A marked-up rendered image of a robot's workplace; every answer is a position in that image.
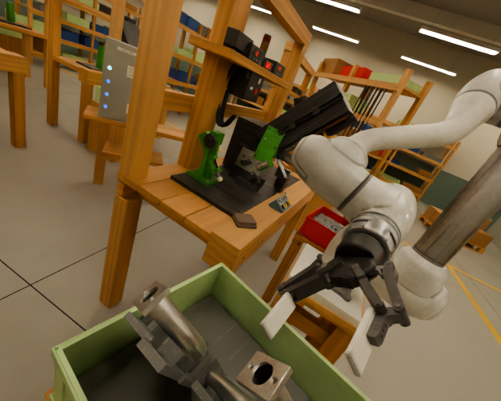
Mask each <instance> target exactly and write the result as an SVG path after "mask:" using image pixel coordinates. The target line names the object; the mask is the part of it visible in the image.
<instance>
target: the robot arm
mask: <svg viewBox="0 0 501 401"><path fill-rule="evenodd" d="M483 123H486V124H489V125H492V126H494V127H498V128H500V129H501V68H497V69H492V70H490V71H487V72H484V73H482V74H480V75H478V76H477V77H475V78H474V79H472V80H471V81H469V82H468V83H467V84H466V85H465V86H464V87H463V88H462V89H461V90H460V91H459V92H458V93H457V95H456V97H455V99H454V100H453V102H452V103H451V105H450V108H449V111H448V114H447V115H446V117H445V120H444V121H442V122H439V123H429V124H418V125H408V126H397V127H378V128H372V129H368V130H363V131H360V132H358V133H356V134H354V135H352V136H350V137H345V136H340V137H336V138H330V139H328V138H326V137H324V136H321V135H315V134H311V135H309V136H306V137H304V138H303V139H302V140H301V141H300V142H299V143H298V144H297V146H296V148H295V149H294V151H293V154H292V157H291V158H292V163H293V164H292V165H293V168H294V170H295V171H296V173H297V175H298V176H299V178H300V179H302V180H303V182H304V183H306V185H307V186H308V187H309V188H310V189H311V190H312V191H313V192H314V193H315V194H316V195H318V196H319V197H320V198H321V199H323V200H324V201H326V202H328V203H329V204H331V205H332V206H333V207H335V208H336V209H337V210H339V211H340V212H341V213H342V214H343V215H344V217H345V218H346V219H347V221H348V222H349V224H348V225H347V226H345V227H344V228H342V229H341V230H340V231H339V232H337V233H336V235H335V236H334V237H333V239H332V240H331V242H330V243H329V245H328V246H327V248H326V250H325V252H324V254H318V255H317V259H316V260H315V261H314V262H313V263H312V264H311V265H310V266H308V267H306V268H305V269H304V270H302V271H300V272H299V273H297V274H296V275H294V276H293V277H292V278H290V279H288V280H286V281H285V282H283V283H282V284H281V285H279V286H278V287H277V289H278V292H279V294H280V295H281V297H280V298H279V299H278V300H277V302H276V303H275V304H274V305H273V307H272V309H271V311H270V312H269V313H268V314H267V315H266V317H265V318H264V319H263V320H262V322H261V323H260V325H261V327H262V330H263V332H264V333H265V334H266V337H267V339H268V340H270V341H271V340H272V339H273V337H274V336H275V334H276V333H277V332H278V330H279V329H280V328H281V327H282V325H283V324H284V323H285V321H286V320H287V318H288V317H289V316H290V314H291V313H292V312H293V311H294V309H295V308H296V306H295V304H294V303H296V302H299V301H300V300H302V299H304V298H307V297H309V296H311V295H313V294H315V293H317V292H319V291H321V290H324V289H327V290H332V291H334V292H335V293H336V294H338V295H339V296H341V297H342V299H343V300H345V301H346V302H350V301H351V290H354V288H356V287H360V289H361V290H362V291H363V294H364V295H365V296H366V298H367V300H368V301H369V303H370V304H371V307H372V308H371V307H367V310H366V312H365V314H364V315H363V318H362V320H361V322H360V323H359V326H358V328H357V330H356V331H355V334H354V336H353V338H352V339H351V342H350V344H349V346H348V348H347V350H346V352H345V354H344V355H345V356H346V358H347V360H348V363H349V364H350V366H351V369H352V371H353V373H354V375H355V376H358V377H361V375H362V374H363V370H364V368H365V366H366V364H367V361H368V358H369V356H370V354H371V351H372V349H373V347H374V346H377V347H380V346H381V345H382V344H383V341H384V339H385V336H386V333H387V330H388V329H389V327H391V326H392V325H393V324H400V325H401V326H403V327H408V326H410V325H411V322H410V318H409V316H411V317H415V318H417V319H420V320H428V321H430V320H433V319H435V318H437V317H439V316H440V315H441V314H442V313H443V312H444V311H445V310H446V308H447V306H448V303H449V293H448V291H447V289H446V288H445V287H444V286H443V285H444V284H445V281H446V279H447V278H448V274H447V269H446V267H445V265H446V264H447V263H448V262H449V261H450V260H451V259H452V258H453V257H454V255H455V254H456V253H457V252H458V251H459V250H460V249H461V248H462V247H463V246H464V245H465V244H466V243H467V242H468V241H469V240H470V239H471V238H472V237H473V236H474V235H475V234H476V233H477V232H478V231H479V230H480V229H481V228H482V227H483V226H484V225H485V224H486V223H487V222H488V221H489V219H490V218H491V217H492V216H493V215H494V214H495V213H496V212H498V211H499V210H500V209H501V133H500V136H499V138H498V140H497V147H498V148H497V149H496V150H495V152H494V153H493V154H492V155H491V156H490V157H489V159H488V160H486V162H485V163H484V164H483V165H482V166H481V167H480V169H479V170H478V171H477V172H476V173H475V175H474V176H473V177H472V178H471V179H470V181H469V182H468V183H467V184H466V185H465V187H463V188H462V190H461V191H460V192H459V193H458V194H457V195H456V197H455V198H454V199H453V200H452V201H451V203H450V204H449V205H448V206H447V207H446V209H445V210H444V211H443V212H442V213H441V214H440V215H439V217H438V218H437V219H436V220H435V221H434V222H433V223H432V225H431V226H430V227H429V228H428V229H427V231H426V232H425V233H424V234H423V235H422V237H421V238H420V239H419V240H418V241H417V242H416V243H415V244H414V245H410V246H405V247H401V248H400V249H399V250H397V251H395V250H396V249H397V248H398V245H399V244H400V243H401V242H402V241H403V240H404V239H405V238H406V237H407V236H408V234H409V233H410V230H411V228H412V227H413V225H414V221H415V218H416V214H417V201H416V198H415V196H414V194H413V193H412V192H411V191H410V190H409V189H408V188H407V187H405V186H404V185H399V184H395V183H386V182H384V181H381V180H379V179H378V178H376V177H374V176H373V175H371V174H370V173H369V172H367V171H366V167H367V163H368V157H367V154H368V153H369V152H371V151H374V150H396V149H417V148H433V147H439V146H447V145H450V144H453V143H454V142H458V141H460V140H461V139H462V138H465V137H466V136H467V135H469V134H470V133H472V132H473V131H474V130H475V129H476V128H477V127H479V126H480V125H481V124H483ZM292 296H293V297H292ZM381 299H383V300H384V301H385V302H387V303H388V304H390V305H391V307H386V306H385V304H384V301H382V300H381Z"/></svg>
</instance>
